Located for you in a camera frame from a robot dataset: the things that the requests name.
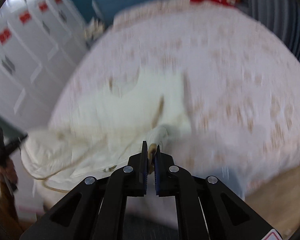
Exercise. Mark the pink butterfly bedspread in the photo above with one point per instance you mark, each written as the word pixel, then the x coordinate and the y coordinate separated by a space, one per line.
pixel 226 82

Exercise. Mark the beige folded clothes pile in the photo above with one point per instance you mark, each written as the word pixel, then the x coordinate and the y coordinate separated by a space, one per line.
pixel 93 30

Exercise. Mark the person's left hand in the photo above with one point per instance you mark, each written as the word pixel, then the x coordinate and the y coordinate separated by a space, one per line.
pixel 8 172

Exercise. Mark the white panelled wardrobe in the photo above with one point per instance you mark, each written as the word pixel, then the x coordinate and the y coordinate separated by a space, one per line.
pixel 41 44

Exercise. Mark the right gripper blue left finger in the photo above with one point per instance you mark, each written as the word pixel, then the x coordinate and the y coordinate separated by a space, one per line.
pixel 95 208

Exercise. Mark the cream quilted jacket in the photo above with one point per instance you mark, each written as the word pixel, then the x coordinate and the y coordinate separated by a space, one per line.
pixel 104 128

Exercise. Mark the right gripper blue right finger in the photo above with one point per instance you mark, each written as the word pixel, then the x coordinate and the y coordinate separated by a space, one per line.
pixel 206 208

